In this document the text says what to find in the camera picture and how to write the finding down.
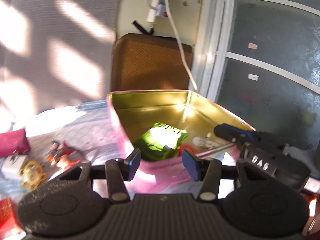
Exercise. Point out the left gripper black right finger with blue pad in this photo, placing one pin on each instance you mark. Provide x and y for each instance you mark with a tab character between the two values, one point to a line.
208	171

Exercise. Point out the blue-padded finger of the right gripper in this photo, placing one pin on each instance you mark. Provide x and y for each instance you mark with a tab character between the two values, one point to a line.
228	132

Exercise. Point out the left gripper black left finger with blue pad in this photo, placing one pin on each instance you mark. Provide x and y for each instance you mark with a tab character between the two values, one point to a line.
119	170

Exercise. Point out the green snack packet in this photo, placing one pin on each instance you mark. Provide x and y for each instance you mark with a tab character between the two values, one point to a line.
160	141

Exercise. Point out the red anime figurine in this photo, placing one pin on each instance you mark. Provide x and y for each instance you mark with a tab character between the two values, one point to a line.
60	155

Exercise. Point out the gold ornate trinket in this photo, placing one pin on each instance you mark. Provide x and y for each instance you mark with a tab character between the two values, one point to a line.
32	175

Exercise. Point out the white rectangular box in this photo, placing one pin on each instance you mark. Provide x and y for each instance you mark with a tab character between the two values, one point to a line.
12	166

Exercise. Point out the magenta wallet box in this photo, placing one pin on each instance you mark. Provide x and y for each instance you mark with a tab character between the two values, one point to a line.
12	142

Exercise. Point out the red cigarette box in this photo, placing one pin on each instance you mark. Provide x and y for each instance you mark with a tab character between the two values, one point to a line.
9	223

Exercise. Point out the cream plastic clip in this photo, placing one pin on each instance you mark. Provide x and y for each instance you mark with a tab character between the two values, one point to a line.
208	142

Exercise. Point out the blue patterned bedsheet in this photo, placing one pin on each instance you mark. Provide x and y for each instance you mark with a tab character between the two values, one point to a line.
87	128

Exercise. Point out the pink macaron biscuit tin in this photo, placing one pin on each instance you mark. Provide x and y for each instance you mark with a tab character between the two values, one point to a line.
133	112

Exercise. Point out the frosted glass door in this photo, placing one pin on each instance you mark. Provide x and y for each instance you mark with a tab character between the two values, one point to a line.
260	60

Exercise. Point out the white power strip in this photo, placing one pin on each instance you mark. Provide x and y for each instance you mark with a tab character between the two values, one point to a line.
157	7

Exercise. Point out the grey padded backboard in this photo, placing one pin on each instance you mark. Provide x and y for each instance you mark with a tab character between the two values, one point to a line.
55	53

